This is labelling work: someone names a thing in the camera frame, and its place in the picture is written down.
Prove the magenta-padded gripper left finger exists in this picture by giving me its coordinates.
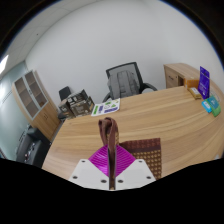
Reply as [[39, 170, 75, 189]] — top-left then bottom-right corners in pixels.
[[68, 144, 110, 190]]

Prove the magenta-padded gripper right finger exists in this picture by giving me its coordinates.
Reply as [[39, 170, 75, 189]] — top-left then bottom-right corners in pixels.
[[115, 143, 157, 191]]

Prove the brown patterned towel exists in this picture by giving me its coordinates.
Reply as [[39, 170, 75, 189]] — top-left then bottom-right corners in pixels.
[[97, 117, 163, 191]]

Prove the black leather armchair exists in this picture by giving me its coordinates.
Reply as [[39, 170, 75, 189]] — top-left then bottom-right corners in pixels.
[[15, 124, 53, 168]]

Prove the small dark printed cardboard box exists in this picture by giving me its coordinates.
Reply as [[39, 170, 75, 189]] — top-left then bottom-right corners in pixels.
[[58, 98, 76, 120]]

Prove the white leaflet with green print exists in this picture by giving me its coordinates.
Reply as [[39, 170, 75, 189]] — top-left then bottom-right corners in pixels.
[[90, 97, 121, 118]]

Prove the large dark printed cardboard box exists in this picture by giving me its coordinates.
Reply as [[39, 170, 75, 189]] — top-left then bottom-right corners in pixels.
[[66, 89, 95, 118]]

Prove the wooden cabinet with glass doors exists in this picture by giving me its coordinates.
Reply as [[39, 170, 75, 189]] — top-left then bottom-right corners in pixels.
[[11, 69, 63, 142]]

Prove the grey backpack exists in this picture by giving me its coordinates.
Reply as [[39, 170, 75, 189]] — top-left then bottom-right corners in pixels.
[[107, 70, 139, 100]]

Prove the small blue box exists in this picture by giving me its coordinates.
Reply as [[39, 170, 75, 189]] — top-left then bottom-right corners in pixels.
[[201, 99, 214, 114]]

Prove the small yellow box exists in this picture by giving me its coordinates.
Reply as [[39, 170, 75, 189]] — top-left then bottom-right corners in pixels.
[[188, 87, 203, 100]]

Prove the small green box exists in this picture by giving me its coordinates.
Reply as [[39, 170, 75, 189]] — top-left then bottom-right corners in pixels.
[[206, 95, 222, 118]]

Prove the black mesh office chair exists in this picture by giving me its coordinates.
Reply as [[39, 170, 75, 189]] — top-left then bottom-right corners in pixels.
[[102, 61, 158, 103]]

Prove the orange box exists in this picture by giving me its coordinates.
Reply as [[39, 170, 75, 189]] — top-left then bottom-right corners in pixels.
[[183, 78, 201, 91]]

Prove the low wooden side cabinet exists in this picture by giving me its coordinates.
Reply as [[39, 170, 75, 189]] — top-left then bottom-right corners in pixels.
[[163, 62, 201, 89]]

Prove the purple upright box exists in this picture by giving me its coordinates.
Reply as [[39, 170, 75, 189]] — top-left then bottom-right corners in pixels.
[[197, 65, 211, 100]]

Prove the ceiling light panel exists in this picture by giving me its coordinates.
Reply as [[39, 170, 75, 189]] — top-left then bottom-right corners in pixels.
[[0, 54, 10, 75]]

